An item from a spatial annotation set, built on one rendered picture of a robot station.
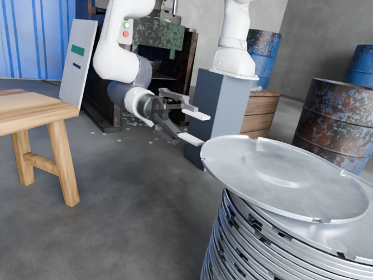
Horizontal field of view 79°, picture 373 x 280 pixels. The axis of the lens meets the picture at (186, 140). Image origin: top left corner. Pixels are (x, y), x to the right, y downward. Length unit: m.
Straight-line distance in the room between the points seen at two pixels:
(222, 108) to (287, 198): 0.68
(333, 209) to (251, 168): 0.13
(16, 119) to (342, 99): 1.26
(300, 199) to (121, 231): 0.53
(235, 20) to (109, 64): 0.55
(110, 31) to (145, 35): 0.73
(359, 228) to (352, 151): 1.02
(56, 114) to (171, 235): 0.47
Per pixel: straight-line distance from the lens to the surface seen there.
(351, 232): 0.39
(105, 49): 0.71
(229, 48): 1.01
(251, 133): 1.48
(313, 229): 0.35
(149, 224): 0.77
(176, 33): 1.56
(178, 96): 0.58
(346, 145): 1.38
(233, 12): 1.06
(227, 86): 0.98
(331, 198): 0.43
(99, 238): 0.74
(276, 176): 0.41
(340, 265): 0.34
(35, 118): 0.63
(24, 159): 0.91
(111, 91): 0.79
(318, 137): 1.37
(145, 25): 1.45
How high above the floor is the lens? 0.53
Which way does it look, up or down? 22 degrees down
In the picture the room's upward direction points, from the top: 10 degrees clockwise
